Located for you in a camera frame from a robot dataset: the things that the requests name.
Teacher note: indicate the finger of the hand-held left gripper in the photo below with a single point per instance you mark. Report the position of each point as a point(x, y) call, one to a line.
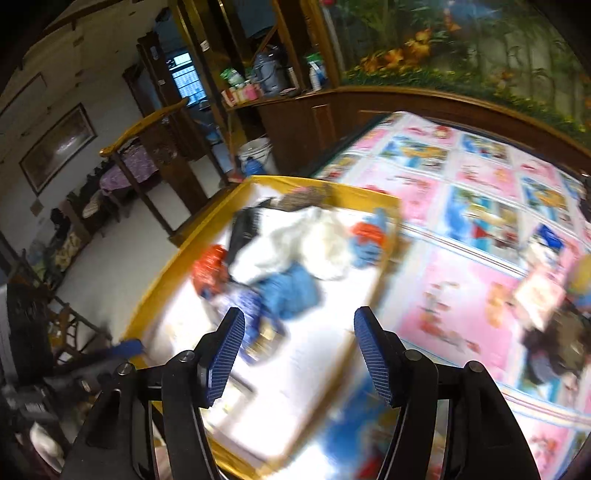
point(124, 348)

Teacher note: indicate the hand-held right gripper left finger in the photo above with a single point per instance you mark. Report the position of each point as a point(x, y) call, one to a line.
point(226, 355)

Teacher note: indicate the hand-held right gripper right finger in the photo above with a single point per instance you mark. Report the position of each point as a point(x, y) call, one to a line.
point(376, 360)

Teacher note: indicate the blue patterned cloth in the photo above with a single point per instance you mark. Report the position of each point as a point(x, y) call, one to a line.
point(249, 314)

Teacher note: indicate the red cloth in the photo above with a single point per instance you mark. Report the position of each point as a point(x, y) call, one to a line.
point(210, 272)

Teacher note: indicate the blue knitted cloth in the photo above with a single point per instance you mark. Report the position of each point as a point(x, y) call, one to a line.
point(291, 290)

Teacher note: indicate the white smooth cloth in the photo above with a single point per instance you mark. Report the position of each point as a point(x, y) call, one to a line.
point(268, 254)

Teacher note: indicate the blue and orange cloth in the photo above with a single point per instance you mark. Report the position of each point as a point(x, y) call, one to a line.
point(369, 240)

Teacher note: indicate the white fluffy cloth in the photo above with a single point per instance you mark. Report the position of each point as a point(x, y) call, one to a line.
point(328, 249)

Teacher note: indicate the black cloth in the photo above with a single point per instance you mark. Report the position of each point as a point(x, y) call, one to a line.
point(244, 230)

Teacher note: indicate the brown speckled plush garment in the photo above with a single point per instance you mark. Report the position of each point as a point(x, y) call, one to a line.
point(304, 198)

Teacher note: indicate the low wooden chair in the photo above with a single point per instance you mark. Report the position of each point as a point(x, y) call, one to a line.
point(69, 323)

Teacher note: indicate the white board with yellow border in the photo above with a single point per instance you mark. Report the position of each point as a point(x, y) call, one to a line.
point(314, 364)

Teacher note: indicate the black crate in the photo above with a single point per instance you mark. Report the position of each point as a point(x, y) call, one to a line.
point(23, 332)

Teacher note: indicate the colourful cloth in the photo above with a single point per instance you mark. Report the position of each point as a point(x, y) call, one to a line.
point(64, 249)

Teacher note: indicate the white bowl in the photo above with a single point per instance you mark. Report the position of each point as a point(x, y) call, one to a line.
point(44, 445)

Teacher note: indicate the printed blanket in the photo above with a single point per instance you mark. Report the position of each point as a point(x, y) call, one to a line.
point(461, 230)

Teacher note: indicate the table with purple cloth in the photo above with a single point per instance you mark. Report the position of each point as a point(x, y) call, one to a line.
point(124, 170)

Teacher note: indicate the pile of mixed cloths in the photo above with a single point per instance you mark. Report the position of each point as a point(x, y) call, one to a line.
point(554, 309)

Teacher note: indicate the white plastic bucket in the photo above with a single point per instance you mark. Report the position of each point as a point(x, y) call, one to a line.
point(256, 150)

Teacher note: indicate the dark wooden cabinet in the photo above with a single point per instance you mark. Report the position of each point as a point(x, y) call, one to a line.
point(300, 120)

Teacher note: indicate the pink boxes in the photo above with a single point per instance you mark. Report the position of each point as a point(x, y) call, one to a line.
point(244, 93)

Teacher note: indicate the green and white packet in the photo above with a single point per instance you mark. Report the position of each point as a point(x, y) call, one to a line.
point(233, 76)

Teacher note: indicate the window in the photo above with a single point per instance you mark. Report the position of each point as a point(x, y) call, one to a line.
point(187, 76)

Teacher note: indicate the grey thermos jug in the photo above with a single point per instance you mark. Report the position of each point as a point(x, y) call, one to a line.
point(272, 74)

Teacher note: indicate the white bottle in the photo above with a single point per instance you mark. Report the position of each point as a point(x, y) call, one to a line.
point(316, 74)

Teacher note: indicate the framed wall picture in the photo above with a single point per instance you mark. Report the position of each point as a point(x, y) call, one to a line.
point(57, 145)

